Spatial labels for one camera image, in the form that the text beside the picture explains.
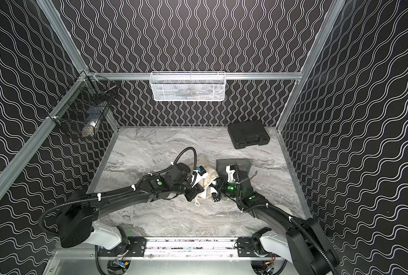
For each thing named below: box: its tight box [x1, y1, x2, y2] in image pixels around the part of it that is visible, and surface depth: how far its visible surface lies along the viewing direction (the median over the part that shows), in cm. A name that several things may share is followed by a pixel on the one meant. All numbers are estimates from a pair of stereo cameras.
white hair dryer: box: [209, 182, 221, 203], surface depth 80 cm
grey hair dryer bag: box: [215, 158, 255, 195], surface depth 68 cm
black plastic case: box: [227, 120, 270, 150], surface depth 112 cm
